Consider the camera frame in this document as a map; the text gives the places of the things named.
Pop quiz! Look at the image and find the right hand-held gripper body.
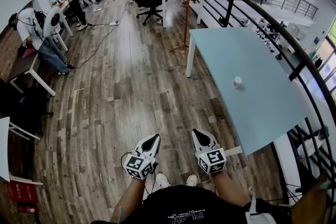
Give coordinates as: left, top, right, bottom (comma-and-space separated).
195, 148, 227, 175

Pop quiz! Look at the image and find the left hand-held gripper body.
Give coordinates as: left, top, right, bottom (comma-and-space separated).
122, 148, 159, 180

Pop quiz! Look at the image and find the person's right forearm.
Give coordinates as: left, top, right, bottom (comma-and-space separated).
209, 172, 251, 208

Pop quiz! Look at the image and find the person's left forearm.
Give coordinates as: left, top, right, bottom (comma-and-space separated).
109, 177, 146, 224

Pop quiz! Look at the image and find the red box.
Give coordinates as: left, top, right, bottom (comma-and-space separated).
7, 180, 39, 204

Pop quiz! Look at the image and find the white table leg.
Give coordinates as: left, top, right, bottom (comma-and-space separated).
185, 34, 196, 78
225, 146, 244, 157

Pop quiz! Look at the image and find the person's left white shoe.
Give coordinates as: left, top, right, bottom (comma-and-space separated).
155, 172, 171, 189

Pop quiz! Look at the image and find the person's white shoe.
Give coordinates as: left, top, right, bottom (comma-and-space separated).
155, 172, 171, 189
185, 174, 199, 187

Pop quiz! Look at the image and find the person's right white shoe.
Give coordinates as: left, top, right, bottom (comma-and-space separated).
185, 174, 199, 187

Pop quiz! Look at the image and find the person's black shirt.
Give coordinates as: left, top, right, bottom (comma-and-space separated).
90, 185, 292, 224

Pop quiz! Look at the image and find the black curved metal railing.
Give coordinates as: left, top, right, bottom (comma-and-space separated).
193, 0, 336, 212

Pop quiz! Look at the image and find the cluster of black white equipment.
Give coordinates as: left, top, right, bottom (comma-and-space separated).
254, 18, 284, 61

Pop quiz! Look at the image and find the brown table with white legs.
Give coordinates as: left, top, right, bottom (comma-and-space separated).
7, 49, 57, 98

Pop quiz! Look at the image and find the white round-back chair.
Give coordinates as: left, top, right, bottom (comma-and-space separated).
43, 6, 75, 52

